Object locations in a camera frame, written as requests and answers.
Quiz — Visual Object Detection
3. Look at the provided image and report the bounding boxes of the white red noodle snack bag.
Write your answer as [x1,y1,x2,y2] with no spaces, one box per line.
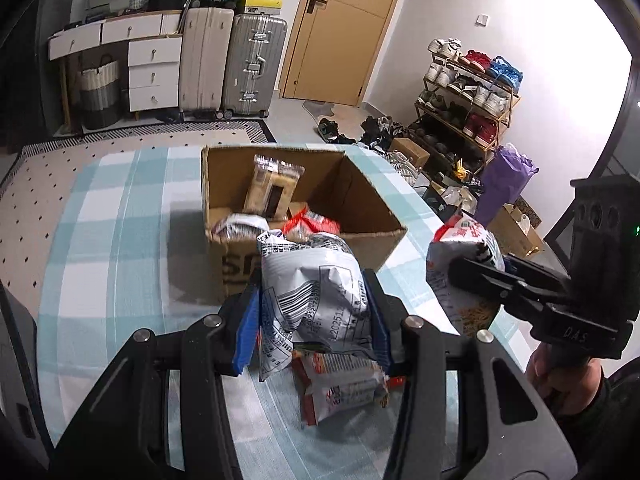
[426,212,506,336]

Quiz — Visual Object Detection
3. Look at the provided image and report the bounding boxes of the purple white snack bag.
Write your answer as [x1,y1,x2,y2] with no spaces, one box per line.
[257,230,374,382]

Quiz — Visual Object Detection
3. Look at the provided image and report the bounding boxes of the red blue snack bag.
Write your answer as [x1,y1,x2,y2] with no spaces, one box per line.
[282,207,341,242]

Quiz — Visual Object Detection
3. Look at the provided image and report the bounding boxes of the person's right hand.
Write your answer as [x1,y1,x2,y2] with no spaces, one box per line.
[525,342,603,415]

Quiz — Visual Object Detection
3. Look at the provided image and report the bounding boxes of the red flat snack bag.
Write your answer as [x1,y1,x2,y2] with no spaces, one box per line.
[291,351,406,426]

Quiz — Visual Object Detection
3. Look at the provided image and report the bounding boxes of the purple plastic bag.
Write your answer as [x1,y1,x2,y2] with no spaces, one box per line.
[474,143,539,228]

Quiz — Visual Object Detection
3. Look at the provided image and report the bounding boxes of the clear cracker pack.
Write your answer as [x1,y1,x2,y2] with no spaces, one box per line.
[243,155,305,221]

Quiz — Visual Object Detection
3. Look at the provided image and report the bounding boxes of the brown SF cardboard box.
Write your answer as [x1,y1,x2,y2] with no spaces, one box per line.
[201,144,407,301]

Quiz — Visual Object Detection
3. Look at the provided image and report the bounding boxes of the checkered teal white tablecloth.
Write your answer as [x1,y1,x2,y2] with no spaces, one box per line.
[34,142,532,480]

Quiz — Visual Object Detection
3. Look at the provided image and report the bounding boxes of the shoe rack with shoes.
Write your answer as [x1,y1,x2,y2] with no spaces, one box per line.
[410,38,524,181]

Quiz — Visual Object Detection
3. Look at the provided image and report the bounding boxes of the dotted beige rug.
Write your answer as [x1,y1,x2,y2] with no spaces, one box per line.
[1,119,274,316]

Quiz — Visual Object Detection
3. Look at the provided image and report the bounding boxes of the silver suitcase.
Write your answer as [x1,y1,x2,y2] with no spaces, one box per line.
[221,14,288,118]

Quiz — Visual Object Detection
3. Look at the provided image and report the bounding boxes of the wooden door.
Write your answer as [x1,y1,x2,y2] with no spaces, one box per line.
[279,0,397,106]

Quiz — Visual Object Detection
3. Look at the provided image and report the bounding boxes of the striped laundry basket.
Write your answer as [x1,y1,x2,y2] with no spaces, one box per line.
[79,54,122,130]

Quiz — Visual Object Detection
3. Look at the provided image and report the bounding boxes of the beige suitcase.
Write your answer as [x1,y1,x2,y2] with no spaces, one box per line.
[178,8,234,118]

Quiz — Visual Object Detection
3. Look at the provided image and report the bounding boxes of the yellow black shoebox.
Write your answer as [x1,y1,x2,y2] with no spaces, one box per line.
[240,0,282,15]

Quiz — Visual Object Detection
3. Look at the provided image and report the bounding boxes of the white drawer desk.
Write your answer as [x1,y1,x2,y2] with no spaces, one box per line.
[48,10,182,114]

